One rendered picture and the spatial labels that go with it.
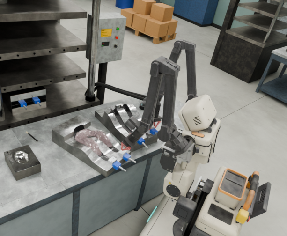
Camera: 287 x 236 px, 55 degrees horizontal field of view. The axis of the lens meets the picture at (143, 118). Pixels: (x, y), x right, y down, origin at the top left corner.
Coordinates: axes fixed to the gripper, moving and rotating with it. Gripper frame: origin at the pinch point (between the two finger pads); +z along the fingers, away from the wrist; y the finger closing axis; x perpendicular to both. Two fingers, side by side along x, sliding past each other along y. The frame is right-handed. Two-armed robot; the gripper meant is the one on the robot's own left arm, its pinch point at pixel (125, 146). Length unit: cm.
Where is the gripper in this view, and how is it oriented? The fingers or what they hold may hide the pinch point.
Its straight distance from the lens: 175.5
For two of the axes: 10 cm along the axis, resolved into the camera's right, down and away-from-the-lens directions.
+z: -5.4, 5.6, 6.4
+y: -4.6, 4.4, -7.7
